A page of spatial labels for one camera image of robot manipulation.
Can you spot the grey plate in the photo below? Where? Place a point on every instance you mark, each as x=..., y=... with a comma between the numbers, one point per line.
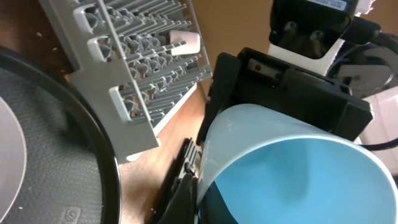
x=13, y=158

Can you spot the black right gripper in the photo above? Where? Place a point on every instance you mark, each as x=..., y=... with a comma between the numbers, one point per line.
x=256, y=78

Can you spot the round black serving tray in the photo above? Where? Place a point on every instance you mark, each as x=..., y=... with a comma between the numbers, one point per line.
x=71, y=174

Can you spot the grey dishwasher rack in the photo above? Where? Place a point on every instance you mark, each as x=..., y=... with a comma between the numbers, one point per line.
x=120, y=53

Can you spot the pink cup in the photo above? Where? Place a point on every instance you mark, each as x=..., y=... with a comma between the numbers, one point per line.
x=190, y=42

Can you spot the blue cup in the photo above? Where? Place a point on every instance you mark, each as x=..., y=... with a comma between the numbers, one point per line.
x=271, y=168

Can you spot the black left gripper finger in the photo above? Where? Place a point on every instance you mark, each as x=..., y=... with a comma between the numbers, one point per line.
x=180, y=208

